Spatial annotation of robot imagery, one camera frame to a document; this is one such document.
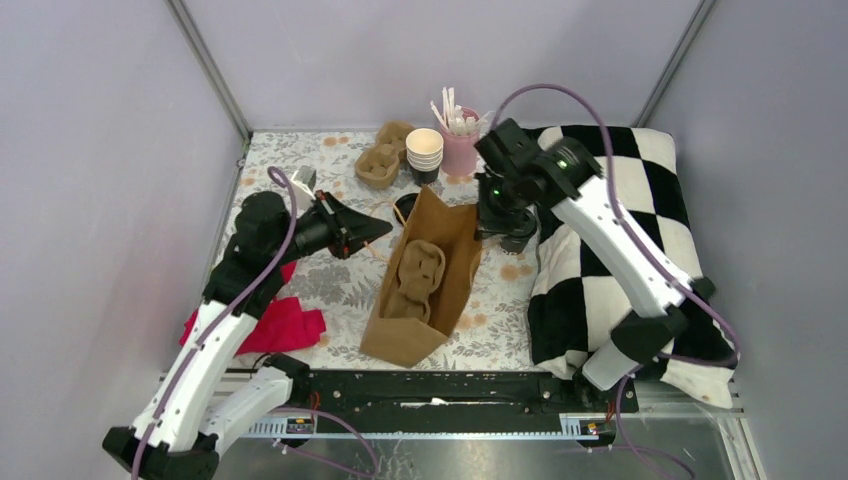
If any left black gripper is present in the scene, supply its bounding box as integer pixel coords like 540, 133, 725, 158
270, 187, 393, 266

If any black paper coffee cup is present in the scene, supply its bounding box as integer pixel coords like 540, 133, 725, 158
498, 232, 536, 254

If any stack of black lids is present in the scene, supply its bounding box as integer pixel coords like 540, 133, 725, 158
393, 193, 418, 224

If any brown paper bag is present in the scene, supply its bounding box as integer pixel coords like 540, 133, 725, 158
359, 186, 483, 368

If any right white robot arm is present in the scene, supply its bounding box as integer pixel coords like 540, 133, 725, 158
474, 118, 715, 412

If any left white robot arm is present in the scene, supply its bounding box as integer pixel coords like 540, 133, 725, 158
102, 191, 392, 479

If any brown cardboard cup carrier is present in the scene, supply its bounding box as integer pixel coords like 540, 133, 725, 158
354, 120, 415, 190

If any pink straw holder cup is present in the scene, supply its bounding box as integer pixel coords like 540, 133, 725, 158
439, 107, 480, 176

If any stack of paper cups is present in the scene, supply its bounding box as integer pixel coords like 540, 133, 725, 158
405, 128, 444, 186

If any wrapped paper straws bundle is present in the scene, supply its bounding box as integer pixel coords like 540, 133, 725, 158
429, 87, 491, 137

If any black white checkered pillow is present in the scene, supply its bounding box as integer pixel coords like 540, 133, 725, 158
527, 127, 734, 409

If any floral table mat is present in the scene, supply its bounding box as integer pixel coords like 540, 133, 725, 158
233, 131, 538, 371

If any red cloth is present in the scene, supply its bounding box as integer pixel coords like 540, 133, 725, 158
179, 261, 327, 356

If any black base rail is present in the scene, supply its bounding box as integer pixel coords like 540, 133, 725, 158
285, 370, 638, 435

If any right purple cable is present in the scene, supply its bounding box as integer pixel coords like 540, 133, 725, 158
486, 84, 741, 480

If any purple cable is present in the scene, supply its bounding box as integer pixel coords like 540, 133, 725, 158
130, 165, 382, 480
486, 84, 741, 480

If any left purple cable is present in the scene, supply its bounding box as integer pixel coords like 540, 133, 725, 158
130, 165, 382, 480

